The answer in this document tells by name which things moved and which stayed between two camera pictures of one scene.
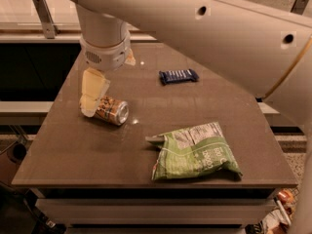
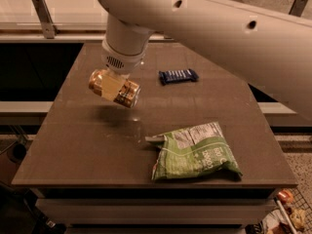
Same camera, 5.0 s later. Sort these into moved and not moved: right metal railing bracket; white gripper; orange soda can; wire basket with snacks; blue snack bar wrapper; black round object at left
Moved: white gripper; orange soda can
Not moved: right metal railing bracket; blue snack bar wrapper; wire basket with snacks; black round object at left
